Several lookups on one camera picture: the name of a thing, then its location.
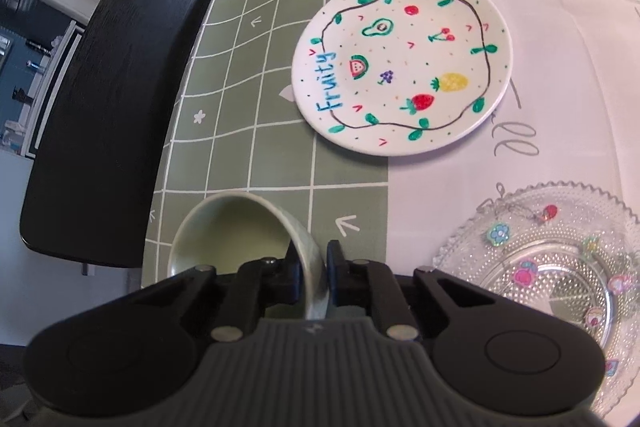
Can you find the near left black chair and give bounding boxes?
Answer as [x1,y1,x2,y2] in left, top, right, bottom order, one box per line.
[20,0,210,269]

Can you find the green ceramic bowl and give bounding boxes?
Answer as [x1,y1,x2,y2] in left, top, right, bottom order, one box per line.
[167,191,329,320]

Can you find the white fruity painted plate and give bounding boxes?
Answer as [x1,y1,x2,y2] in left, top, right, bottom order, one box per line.
[291,0,513,157]

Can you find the green checked tablecloth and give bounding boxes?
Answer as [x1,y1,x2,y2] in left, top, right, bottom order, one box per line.
[142,0,639,285]

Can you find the glass plate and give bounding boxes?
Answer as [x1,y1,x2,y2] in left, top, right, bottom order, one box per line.
[433,181,639,417]

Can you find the white cabinet drawers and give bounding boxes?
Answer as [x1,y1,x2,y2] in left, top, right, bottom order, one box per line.
[18,20,85,159]

